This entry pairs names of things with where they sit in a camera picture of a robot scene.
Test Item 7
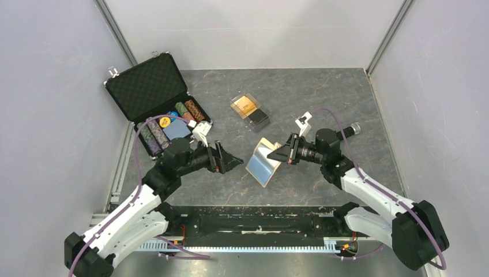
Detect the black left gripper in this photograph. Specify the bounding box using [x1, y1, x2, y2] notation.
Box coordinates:
[178, 137, 243, 177]

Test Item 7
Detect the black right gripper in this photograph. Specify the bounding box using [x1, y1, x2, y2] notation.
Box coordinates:
[267, 133, 326, 165]

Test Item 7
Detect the tan leather card holder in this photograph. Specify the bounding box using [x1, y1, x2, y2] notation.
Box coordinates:
[246, 137, 282, 188]

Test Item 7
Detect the black VIP card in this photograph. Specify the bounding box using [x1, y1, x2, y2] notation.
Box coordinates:
[248, 108, 270, 130]

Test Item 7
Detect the clear acrylic card box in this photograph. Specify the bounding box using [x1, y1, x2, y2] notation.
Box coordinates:
[230, 93, 271, 133]

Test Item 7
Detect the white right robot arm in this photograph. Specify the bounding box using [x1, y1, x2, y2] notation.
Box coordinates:
[267, 127, 450, 270]

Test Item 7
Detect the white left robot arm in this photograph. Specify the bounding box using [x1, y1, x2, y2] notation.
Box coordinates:
[64, 138, 243, 276]

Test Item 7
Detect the blue patterned card deck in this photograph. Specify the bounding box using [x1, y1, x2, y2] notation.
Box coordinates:
[163, 119, 191, 143]

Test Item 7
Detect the pink chip stack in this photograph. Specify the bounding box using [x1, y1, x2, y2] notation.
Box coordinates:
[175, 102, 197, 121]

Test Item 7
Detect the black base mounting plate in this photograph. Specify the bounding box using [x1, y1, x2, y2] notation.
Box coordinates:
[162, 205, 353, 248]

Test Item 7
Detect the orange black chip stack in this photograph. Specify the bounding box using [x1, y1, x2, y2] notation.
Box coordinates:
[184, 100, 205, 122]

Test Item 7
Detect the yellow dealer chip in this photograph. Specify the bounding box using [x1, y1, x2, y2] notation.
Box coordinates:
[158, 117, 172, 129]

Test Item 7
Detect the purple chip stack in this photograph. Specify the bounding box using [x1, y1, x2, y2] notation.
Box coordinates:
[146, 118, 170, 150]

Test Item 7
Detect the black cylindrical flashlight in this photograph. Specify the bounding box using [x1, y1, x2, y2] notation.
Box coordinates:
[336, 122, 361, 141]

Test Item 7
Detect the green chip stack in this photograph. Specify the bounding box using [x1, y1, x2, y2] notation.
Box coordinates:
[137, 122, 155, 144]

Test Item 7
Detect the black poker chip case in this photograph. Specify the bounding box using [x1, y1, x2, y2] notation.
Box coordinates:
[104, 51, 214, 160]

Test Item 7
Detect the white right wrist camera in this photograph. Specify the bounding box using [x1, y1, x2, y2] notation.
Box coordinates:
[295, 111, 312, 137]

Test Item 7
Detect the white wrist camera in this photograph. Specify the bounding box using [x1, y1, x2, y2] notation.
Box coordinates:
[187, 120, 212, 147]
[295, 111, 312, 137]

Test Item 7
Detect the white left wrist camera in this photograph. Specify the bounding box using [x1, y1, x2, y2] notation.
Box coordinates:
[187, 120, 212, 147]

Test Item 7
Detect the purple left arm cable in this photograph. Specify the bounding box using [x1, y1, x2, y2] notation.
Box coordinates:
[67, 115, 212, 277]

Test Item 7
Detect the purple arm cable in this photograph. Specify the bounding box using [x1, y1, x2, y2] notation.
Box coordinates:
[309, 107, 447, 271]
[67, 115, 212, 277]

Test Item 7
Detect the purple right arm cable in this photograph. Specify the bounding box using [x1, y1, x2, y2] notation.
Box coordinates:
[309, 107, 447, 271]

